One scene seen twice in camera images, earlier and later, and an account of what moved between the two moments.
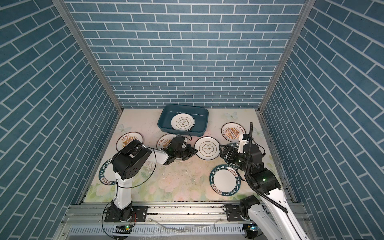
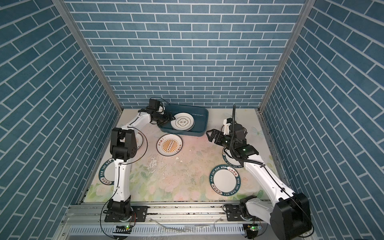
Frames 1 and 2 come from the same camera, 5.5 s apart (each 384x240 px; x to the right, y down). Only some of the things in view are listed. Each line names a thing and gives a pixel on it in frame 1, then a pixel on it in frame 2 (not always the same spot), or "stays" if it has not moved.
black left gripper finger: x=190 y=150 → x=168 y=116
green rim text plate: x=225 y=180 stays
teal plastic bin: x=199 y=112 stays
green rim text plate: x=106 y=174 stays
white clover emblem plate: x=183 y=122 stays
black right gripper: x=231 y=157 → x=221 y=135
